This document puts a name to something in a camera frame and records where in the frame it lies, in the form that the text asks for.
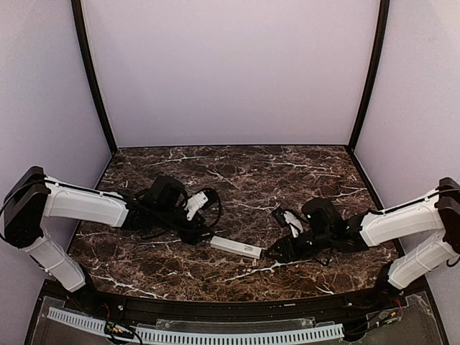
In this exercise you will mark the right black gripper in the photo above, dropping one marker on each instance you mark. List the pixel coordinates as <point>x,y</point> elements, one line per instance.
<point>292,246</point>

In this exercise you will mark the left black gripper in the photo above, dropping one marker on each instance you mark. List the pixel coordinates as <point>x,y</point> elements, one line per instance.
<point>196,234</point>

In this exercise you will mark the white remote control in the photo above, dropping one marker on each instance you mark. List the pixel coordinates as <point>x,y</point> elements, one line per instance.
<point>236,247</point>

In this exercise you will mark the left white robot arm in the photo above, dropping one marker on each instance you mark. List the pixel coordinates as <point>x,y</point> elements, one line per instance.
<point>165,205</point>

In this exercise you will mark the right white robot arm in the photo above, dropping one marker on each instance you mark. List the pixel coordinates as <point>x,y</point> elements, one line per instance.
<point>323,227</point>

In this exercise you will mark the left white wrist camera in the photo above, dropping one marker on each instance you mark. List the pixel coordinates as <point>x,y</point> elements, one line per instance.
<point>194,204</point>

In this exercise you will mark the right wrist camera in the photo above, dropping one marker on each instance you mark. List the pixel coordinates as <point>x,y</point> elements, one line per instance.
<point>286,218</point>

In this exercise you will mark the right white cable duct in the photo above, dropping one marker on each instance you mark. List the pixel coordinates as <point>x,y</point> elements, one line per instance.
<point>301,336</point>

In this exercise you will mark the white cable duct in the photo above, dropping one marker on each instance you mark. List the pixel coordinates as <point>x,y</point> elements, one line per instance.
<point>78,321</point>
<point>301,336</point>

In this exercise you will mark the black front rail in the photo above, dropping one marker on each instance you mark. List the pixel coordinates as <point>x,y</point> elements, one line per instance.
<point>149,310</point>

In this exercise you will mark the left white cable duct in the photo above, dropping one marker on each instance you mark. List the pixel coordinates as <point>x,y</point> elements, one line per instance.
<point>78,321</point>

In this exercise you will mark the left black frame post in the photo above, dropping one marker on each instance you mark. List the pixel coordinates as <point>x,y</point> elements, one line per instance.
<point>92,79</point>

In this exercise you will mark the black frame post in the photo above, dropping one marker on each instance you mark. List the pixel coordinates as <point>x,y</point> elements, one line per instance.
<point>92,79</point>
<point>379,38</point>

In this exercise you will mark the right black frame post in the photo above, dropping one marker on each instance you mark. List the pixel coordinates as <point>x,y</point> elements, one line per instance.
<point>379,38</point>

